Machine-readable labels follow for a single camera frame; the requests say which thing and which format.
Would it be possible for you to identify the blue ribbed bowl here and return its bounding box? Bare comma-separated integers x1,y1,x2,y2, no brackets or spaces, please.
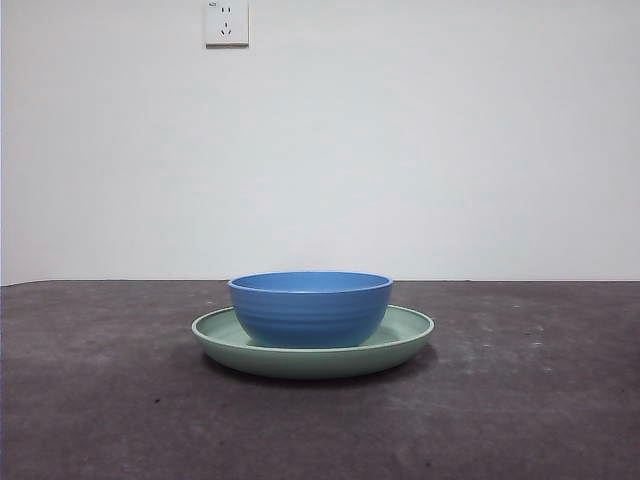
227,271,394,350

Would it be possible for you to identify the pale green plate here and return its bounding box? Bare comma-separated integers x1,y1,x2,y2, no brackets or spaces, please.
191,303,435,380

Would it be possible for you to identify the white wall socket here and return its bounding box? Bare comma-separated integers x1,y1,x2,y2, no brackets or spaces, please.
204,0,250,49

